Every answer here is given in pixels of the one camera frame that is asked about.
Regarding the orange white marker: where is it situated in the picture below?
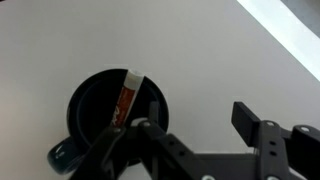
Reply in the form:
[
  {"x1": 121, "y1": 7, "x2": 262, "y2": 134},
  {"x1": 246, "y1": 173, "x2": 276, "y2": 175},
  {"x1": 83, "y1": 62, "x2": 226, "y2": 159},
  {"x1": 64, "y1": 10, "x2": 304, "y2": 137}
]
[{"x1": 111, "y1": 70, "x2": 144, "y2": 127}]

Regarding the dark green ceramic mug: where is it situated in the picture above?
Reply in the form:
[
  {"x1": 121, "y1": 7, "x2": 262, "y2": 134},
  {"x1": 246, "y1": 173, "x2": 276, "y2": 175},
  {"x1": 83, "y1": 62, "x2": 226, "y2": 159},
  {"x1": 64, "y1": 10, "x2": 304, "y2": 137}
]
[{"x1": 47, "y1": 69, "x2": 169, "y2": 175}]

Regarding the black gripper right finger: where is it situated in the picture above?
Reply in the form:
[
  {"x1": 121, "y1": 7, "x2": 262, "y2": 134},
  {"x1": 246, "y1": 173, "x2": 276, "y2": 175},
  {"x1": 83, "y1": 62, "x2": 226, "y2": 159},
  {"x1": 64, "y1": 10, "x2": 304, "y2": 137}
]
[{"x1": 231, "y1": 101, "x2": 260, "y2": 146}]

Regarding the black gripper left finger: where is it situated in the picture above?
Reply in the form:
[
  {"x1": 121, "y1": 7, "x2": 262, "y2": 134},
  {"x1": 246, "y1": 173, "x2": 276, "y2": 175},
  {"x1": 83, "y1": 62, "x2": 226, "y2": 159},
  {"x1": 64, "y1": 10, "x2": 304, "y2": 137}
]
[{"x1": 148, "y1": 101, "x2": 159, "y2": 123}]

